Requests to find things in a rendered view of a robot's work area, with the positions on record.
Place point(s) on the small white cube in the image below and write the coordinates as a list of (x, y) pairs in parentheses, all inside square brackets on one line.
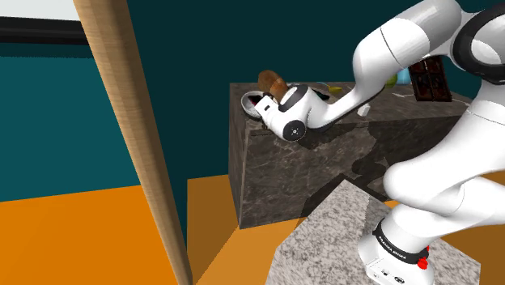
[(363, 110)]

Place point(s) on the light blue cup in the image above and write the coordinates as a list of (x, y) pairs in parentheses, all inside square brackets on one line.
[(403, 76)]

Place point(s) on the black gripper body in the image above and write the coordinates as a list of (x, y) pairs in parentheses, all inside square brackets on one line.
[(256, 98)]

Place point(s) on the tapered wooden pole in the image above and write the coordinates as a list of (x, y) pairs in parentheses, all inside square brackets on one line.
[(130, 118)]

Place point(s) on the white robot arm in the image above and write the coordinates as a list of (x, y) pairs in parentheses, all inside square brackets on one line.
[(434, 173)]

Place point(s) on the grey bowl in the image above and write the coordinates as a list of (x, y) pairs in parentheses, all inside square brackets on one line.
[(246, 105)]

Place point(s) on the brown bread loaf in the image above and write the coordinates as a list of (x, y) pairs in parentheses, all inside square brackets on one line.
[(272, 83)]

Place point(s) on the grey granite robot stand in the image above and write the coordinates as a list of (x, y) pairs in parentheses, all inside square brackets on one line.
[(315, 244)]

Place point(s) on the dark brown box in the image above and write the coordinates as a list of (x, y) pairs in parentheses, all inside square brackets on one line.
[(430, 81)]

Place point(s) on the dark marble counter block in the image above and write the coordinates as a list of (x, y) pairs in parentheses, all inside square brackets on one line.
[(284, 173)]

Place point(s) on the yellow-green fruit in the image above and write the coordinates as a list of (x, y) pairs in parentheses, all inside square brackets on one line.
[(335, 90)]

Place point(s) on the green round fruit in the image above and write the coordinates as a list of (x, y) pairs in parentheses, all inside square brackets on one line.
[(391, 81)]

